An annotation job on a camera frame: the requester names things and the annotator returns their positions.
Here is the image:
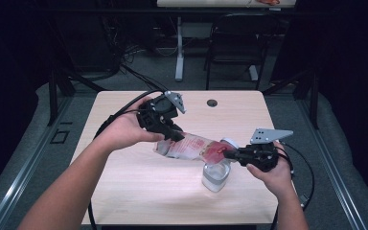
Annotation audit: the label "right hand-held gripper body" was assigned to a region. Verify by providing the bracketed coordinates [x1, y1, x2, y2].
[239, 127, 294, 173]

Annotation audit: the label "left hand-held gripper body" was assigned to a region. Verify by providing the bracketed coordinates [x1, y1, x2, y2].
[136, 90, 187, 134]

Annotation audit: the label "clear plastic bag red print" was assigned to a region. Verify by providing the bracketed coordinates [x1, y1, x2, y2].
[153, 131, 238, 166]

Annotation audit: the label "clear plastic cup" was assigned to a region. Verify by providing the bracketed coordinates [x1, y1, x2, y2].
[201, 157, 232, 194]

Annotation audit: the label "person's right hand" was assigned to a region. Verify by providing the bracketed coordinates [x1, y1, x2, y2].
[246, 142, 297, 199]

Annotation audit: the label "person's left hand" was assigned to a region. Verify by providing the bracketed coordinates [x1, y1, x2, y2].
[97, 95, 166, 155]

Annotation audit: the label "white jar lid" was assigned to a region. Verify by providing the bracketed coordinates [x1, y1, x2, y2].
[219, 137, 240, 150]

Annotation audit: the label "wooden desk white legs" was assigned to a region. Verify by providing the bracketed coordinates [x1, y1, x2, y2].
[156, 0, 297, 82]

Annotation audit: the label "black metal stand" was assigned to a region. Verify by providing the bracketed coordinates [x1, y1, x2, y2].
[262, 66, 320, 130]
[47, 65, 108, 127]

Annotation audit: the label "grey box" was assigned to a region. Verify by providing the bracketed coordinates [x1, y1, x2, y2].
[181, 22, 213, 40]

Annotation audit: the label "square floor socket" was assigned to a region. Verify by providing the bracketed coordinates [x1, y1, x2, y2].
[50, 128, 70, 145]

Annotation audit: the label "black equipment cabinet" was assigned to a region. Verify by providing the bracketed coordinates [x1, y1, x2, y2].
[57, 9, 118, 73]

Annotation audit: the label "black chair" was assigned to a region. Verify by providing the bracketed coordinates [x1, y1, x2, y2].
[203, 12, 271, 91]

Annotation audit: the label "dark curtain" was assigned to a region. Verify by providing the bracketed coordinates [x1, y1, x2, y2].
[319, 0, 368, 199]
[0, 0, 49, 193]

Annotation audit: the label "right hand-held gripper cable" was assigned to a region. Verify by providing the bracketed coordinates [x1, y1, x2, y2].
[276, 146, 295, 176]

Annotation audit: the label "hand-held gripper cable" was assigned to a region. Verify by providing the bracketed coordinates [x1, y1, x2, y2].
[276, 146, 295, 176]
[93, 89, 167, 140]

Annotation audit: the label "left hand-held gripper cable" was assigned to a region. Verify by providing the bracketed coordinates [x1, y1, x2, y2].
[93, 89, 167, 140]

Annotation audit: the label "tangle of black cables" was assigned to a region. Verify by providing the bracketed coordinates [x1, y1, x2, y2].
[100, 15, 180, 93]

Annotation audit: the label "black looped cable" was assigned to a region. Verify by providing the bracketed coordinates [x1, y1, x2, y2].
[281, 142, 315, 212]

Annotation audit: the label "aluminium floor rail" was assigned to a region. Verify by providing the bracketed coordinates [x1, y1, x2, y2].
[0, 95, 73, 230]
[295, 99, 368, 230]

